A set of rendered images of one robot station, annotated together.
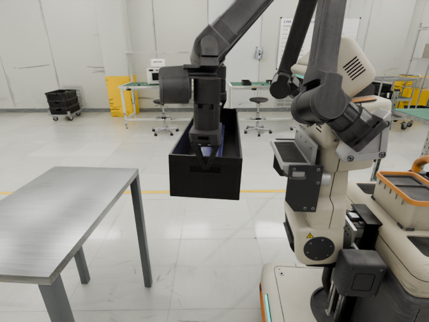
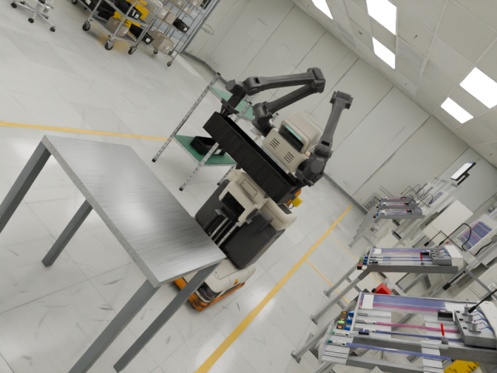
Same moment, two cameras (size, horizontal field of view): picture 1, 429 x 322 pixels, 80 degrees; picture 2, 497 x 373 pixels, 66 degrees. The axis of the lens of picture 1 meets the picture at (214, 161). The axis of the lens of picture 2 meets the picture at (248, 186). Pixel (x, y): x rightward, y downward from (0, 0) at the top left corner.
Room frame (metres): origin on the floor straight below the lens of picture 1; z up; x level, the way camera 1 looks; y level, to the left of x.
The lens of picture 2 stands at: (0.28, 1.87, 1.52)
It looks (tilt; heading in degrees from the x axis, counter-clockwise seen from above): 17 degrees down; 284
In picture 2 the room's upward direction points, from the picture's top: 41 degrees clockwise
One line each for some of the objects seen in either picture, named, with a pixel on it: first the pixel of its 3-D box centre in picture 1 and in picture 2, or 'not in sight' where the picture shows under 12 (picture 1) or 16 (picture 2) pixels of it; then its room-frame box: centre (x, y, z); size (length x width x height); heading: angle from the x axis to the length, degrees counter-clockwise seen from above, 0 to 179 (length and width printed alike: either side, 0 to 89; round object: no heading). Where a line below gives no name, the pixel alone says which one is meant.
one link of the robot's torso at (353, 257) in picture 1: (325, 250); (245, 213); (0.74, -0.41, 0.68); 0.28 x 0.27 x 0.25; 176
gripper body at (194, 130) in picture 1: (206, 119); (308, 174); (0.55, 0.02, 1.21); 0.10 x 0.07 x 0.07; 176
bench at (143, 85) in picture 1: (163, 104); not in sight; (5.20, 1.02, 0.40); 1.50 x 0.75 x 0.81; 91
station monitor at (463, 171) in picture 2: not in sight; (464, 174); (-0.57, -5.20, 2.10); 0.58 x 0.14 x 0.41; 91
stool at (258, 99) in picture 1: (258, 115); not in sight; (4.55, -0.80, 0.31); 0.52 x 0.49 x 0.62; 91
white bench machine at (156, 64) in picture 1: (159, 71); not in sight; (5.22, 1.07, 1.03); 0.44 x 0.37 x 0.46; 97
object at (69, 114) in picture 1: (64, 105); not in sight; (5.72, 3.33, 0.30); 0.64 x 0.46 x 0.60; 4
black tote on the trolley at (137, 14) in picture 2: (384, 95); (128, 9); (4.87, -3.18, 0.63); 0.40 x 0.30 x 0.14; 105
